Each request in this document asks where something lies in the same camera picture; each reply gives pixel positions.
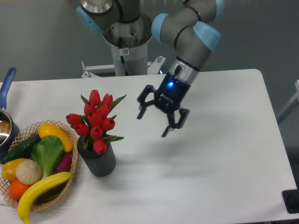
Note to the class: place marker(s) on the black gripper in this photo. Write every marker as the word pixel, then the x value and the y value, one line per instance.
pixel 172 95

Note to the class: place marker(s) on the red tulip bouquet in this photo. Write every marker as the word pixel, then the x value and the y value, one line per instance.
pixel 93 126

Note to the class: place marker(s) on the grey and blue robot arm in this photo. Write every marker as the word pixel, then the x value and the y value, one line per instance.
pixel 188 32

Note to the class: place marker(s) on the dark grey ribbed vase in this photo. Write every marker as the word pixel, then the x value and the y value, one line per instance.
pixel 99 164

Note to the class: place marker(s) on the purple eggplant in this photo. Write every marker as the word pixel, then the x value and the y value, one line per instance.
pixel 65 163

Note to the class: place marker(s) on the yellow squash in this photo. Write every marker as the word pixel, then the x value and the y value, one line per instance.
pixel 48 129

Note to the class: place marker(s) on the green lettuce leaf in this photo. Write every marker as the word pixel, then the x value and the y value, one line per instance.
pixel 48 152

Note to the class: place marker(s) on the woven wicker basket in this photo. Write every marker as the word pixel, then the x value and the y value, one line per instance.
pixel 6 199

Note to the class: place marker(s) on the green cucumber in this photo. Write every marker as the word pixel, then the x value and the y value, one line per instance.
pixel 21 150

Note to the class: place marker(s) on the white steamed bun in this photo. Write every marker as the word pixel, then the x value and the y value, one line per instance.
pixel 28 172

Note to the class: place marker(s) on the black box at table edge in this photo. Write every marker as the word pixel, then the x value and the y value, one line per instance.
pixel 291 200

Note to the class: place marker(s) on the yellow banana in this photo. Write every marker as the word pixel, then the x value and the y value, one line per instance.
pixel 40 187

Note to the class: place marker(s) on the yellow bell pepper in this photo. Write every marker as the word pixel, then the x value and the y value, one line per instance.
pixel 9 168

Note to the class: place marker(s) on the orange fruit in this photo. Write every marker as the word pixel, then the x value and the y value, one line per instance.
pixel 17 189

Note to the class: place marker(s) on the white metal base bracket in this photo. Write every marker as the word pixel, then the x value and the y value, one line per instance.
pixel 155 67

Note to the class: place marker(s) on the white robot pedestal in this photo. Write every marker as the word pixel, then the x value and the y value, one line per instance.
pixel 129 45

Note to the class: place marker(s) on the white frame at right edge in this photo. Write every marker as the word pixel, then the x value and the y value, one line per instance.
pixel 290 105

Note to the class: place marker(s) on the blue handled saucepan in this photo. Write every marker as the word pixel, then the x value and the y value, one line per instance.
pixel 8 129

